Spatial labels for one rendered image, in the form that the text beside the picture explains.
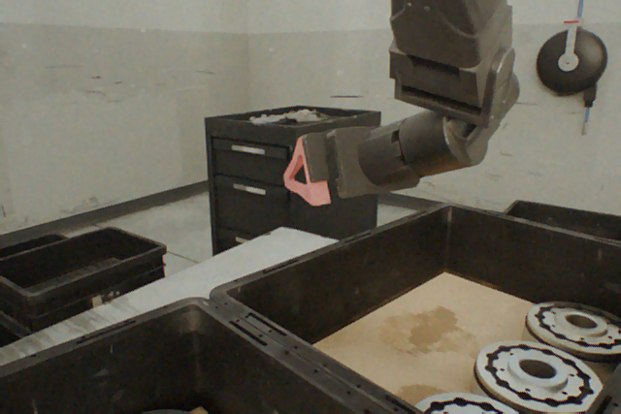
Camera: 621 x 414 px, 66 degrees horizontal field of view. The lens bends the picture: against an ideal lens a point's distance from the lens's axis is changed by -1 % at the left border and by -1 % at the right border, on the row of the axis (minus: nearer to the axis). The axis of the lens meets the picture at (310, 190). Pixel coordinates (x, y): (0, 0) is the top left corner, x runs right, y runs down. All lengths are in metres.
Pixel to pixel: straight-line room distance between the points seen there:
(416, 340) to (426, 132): 0.25
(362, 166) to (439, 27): 0.19
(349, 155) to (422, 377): 0.23
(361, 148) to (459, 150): 0.10
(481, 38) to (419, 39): 0.04
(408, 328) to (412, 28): 0.36
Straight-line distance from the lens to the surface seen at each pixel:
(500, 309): 0.65
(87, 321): 0.92
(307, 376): 0.33
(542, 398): 0.46
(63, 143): 3.52
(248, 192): 1.83
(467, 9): 0.31
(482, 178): 3.55
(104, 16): 3.68
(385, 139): 0.44
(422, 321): 0.60
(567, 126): 3.38
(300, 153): 0.47
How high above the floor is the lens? 1.13
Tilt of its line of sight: 16 degrees down
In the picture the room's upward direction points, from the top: straight up
